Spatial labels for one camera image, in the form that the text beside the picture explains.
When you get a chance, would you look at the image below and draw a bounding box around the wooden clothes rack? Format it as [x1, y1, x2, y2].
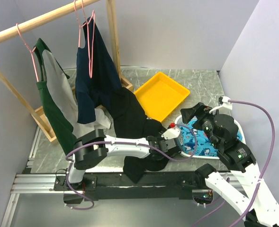
[0, 0, 133, 143]

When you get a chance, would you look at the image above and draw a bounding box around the white laundry basket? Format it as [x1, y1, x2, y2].
[173, 114, 247, 161]

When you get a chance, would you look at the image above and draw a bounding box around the pink hanger with navy shirt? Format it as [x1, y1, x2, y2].
[73, 0, 87, 48]

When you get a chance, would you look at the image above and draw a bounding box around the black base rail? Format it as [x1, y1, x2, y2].
[54, 171, 215, 205]

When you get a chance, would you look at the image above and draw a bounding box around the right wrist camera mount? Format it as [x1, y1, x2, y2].
[209, 96, 233, 115]

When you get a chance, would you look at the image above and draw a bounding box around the navy blue shirt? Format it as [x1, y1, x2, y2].
[75, 21, 122, 124]

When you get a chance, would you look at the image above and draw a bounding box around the black t shirt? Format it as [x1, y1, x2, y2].
[109, 87, 169, 183]

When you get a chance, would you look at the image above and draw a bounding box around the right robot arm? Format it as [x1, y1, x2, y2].
[180, 96, 279, 227]

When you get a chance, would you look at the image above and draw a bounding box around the blue shark print cloth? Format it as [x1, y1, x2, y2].
[178, 118, 244, 157]

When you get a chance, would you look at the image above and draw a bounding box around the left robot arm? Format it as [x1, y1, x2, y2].
[54, 127, 181, 191]

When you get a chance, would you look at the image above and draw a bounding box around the green and grey shirt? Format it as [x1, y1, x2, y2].
[34, 38, 111, 154]

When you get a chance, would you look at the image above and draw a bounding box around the pink hanger with green shirt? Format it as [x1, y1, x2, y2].
[15, 23, 39, 82]

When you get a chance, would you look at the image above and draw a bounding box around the pink wire hanger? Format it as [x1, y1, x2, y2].
[87, 10, 96, 78]

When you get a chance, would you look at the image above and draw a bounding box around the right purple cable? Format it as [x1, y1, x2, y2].
[192, 99, 276, 227]

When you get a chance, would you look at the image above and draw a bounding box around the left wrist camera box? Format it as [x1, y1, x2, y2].
[161, 123, 180, 140]

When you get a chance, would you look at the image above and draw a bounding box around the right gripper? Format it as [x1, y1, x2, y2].
[179, 100, 220, 148]

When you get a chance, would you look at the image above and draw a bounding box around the yellow plastic tray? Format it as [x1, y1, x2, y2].
[134, 72, 190, 122]

